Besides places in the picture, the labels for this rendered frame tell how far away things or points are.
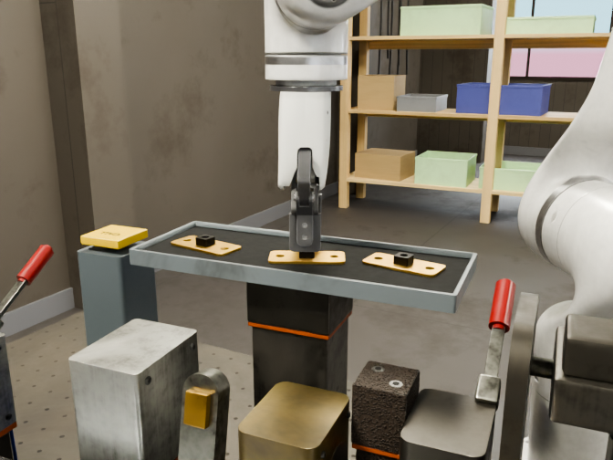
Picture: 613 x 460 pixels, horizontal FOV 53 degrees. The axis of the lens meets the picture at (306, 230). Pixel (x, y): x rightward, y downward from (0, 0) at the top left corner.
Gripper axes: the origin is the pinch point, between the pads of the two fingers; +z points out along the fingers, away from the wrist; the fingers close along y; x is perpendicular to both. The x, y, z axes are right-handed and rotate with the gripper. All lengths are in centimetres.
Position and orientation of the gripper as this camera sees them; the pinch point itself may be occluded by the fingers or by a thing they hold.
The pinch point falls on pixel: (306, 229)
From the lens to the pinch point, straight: 67.6
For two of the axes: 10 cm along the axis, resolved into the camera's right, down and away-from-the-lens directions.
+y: -0.3, 2.7, -9.6
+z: 0.0, 9.6, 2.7
